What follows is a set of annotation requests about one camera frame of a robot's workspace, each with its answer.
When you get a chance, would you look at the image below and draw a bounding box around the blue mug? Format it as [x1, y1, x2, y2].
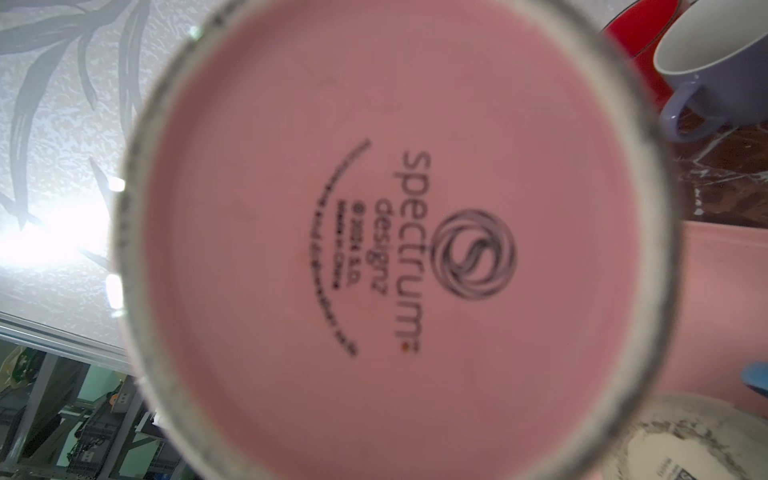
[741, 362, 768, 398]

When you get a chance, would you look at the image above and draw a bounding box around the lavender mug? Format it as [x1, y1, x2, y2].
[653, 0, 767, 143]

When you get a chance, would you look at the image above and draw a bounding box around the red mug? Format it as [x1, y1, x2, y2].
[602, 0, 690, 111]

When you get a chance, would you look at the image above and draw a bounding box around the pink mug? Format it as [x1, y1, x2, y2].
[112, 1, 681, 479]

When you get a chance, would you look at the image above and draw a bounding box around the pink plastic tray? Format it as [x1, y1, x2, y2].
[655, 221, 767, 416]

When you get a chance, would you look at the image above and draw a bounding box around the beige teapot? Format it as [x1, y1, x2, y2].
[600, 394, 767, 480]

